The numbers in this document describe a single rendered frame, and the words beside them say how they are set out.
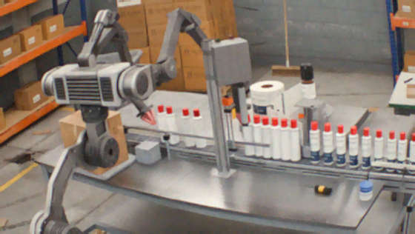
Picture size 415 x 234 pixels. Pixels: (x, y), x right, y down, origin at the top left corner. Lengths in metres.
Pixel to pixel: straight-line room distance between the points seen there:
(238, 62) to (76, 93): 0.78
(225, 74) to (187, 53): 3.73
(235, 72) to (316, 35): 4.70
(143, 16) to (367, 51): 2.75
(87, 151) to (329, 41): 5.15
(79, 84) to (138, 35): 4.18
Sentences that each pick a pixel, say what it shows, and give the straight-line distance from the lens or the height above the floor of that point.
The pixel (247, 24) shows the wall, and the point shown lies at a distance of 7.86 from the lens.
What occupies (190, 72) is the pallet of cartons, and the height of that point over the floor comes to 0.34.
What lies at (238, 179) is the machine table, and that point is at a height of 0.83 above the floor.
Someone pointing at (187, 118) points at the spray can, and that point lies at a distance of 3.27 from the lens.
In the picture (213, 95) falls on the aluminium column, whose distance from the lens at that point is 2.94.
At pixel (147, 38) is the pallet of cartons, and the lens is 6.76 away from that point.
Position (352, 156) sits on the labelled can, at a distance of 2.86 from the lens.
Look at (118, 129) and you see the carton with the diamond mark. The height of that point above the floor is 1.03.
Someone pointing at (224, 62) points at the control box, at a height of 1.39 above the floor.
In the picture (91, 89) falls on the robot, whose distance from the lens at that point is 2.60.
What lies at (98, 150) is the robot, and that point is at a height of 1.16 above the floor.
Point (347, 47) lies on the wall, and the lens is 7.45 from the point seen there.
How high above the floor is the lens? 2.15
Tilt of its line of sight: 20 degrees down
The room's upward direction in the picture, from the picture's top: 8 degrees counter-clockwise
